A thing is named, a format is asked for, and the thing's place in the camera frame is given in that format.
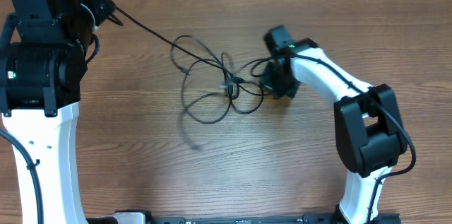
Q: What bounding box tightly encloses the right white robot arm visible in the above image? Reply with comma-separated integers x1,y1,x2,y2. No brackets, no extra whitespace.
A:
260,25,417,223

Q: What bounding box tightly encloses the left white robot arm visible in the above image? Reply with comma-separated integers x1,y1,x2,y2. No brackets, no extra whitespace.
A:
1,0,114,223

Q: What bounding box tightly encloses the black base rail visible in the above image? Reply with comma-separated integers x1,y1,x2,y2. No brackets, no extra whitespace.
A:
86,209,402,224

